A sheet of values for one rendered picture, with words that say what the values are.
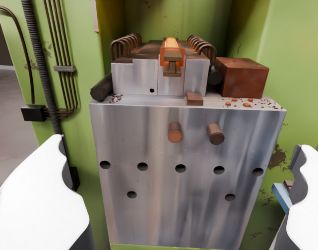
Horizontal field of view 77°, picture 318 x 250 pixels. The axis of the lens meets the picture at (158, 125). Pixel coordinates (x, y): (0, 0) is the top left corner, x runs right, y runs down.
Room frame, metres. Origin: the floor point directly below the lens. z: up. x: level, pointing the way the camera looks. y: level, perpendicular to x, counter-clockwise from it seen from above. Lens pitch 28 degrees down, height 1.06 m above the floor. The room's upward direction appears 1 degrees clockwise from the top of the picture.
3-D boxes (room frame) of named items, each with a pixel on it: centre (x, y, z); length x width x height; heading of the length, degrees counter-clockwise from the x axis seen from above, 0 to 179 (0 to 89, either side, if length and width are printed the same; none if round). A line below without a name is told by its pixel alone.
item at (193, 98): (0.38, -0.07, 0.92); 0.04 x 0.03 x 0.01; 176
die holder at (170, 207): (0.63, -0.06, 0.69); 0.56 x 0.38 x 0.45; 178
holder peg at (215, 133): (0.33, -0.11, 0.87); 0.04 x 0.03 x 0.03; 178
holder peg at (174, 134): (0.33, -0.03, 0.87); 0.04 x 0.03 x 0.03; 178
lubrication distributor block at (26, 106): (0.55, 0.38, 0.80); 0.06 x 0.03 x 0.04; 88
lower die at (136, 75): (0.63, -0.01, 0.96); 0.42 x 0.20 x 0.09; 178
